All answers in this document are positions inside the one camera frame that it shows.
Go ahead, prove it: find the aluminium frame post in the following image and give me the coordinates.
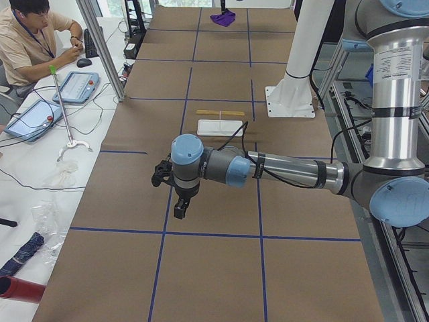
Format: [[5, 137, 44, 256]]
[[76, 0, 125, 102]]

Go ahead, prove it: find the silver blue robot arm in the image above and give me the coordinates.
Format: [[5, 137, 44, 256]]
[[168, 1, 428, 227]]

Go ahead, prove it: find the folded dark blue umbrella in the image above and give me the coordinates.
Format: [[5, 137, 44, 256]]
[[1, 232, 45, 277]]

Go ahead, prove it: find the seated man beige shirt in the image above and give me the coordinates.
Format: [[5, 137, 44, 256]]
[[1, 0, 83, 99]]

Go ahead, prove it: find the white pedestal column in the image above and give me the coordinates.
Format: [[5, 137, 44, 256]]
[[265, 0, 334, 118]]

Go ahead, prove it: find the clear plastic bag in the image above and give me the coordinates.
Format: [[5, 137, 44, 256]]
[[31, 201, 68, 268]]

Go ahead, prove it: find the reacher grabber stick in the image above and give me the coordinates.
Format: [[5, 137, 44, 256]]
[[49, 65, 93, 162]]

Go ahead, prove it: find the white towel rack base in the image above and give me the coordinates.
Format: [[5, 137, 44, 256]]
[[197, 119, 243, 137]]

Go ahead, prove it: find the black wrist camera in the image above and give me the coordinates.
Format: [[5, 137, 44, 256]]
[[151, 154, 174, 187]]

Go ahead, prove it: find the purple towel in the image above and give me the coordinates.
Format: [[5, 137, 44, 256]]
[[210, 11, 236, 27]]

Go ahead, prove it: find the black keyboard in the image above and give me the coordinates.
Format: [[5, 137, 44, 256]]
[[83, 29, 99, 58]]

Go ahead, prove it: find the teach pendant tablet far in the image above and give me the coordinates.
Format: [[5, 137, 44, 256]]
[[59, 71, 100, 104]]

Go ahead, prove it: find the teach pendant tablet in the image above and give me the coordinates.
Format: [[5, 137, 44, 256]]
[[5, 99, 62, 142], [59, 71, 100, 104]]

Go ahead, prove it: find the red cylinder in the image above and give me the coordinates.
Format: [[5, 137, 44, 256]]
[[1, 276, 46, 304]]

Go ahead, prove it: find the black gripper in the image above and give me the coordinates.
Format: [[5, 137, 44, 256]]
[[173, 174, 200, 219]]

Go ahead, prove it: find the black computer mouse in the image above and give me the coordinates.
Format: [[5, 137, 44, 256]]
[[76, 58, 92, 68]]

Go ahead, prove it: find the teach pendant tablet near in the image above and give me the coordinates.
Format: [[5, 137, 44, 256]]
[[5, 99, 62, 142]]

